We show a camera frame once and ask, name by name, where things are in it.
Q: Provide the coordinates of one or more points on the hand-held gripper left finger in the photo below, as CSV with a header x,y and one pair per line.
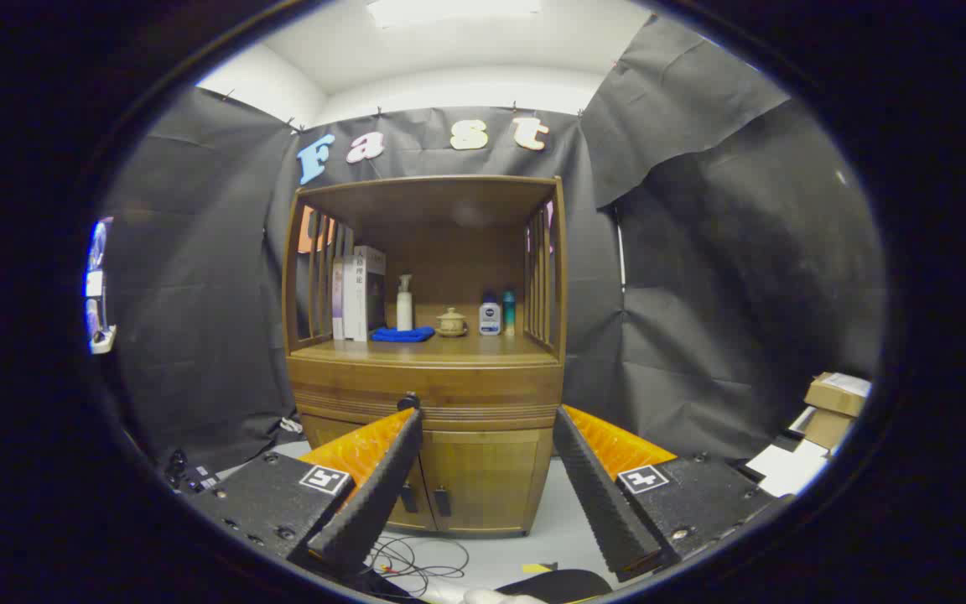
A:
x,y
382,486

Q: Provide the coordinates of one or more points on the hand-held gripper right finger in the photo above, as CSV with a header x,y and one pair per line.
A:
x,y
596,495

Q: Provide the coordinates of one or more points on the black drawer knob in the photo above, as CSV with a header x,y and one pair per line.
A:
x,y
408,403

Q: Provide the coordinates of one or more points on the wooden drawer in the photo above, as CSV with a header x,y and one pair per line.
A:
x,y
483,390

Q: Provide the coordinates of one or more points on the wooden countertop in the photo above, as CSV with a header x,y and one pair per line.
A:
x,y
466,348

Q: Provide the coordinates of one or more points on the brown wooden cabinet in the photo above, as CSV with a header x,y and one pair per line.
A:
x,y
424,197

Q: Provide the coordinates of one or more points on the yellow floor tape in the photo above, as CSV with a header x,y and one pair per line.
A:
x,y
537,568

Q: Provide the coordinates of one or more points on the dark rounded object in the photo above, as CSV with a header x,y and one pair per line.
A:
x,y
558,585

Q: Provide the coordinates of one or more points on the blue folded cloth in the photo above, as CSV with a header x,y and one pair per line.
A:
x,y
403,335

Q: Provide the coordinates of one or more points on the beige lidded teacup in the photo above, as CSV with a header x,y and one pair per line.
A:
x,y
451,323

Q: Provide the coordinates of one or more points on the white pump bottle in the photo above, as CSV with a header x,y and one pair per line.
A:
x,y
404,310

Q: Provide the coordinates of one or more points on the thin white book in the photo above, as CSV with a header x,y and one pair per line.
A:
x,y
349,302

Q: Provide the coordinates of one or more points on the purple spine book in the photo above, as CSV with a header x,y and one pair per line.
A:
x,y
337,302

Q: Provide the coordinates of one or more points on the white book dark cover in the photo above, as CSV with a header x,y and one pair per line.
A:
x,y
361,294

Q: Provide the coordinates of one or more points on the white lotion bottle blue cap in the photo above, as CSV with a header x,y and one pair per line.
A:
x,y
490,320

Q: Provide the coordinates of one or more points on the teal bottle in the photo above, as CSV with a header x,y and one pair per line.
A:
x,y
509,315

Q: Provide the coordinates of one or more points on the cardboard box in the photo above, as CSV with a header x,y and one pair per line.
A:
x,y
823,429
835,394

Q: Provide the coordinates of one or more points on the ceiling light panel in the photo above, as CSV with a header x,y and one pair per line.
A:
x,y
449,10

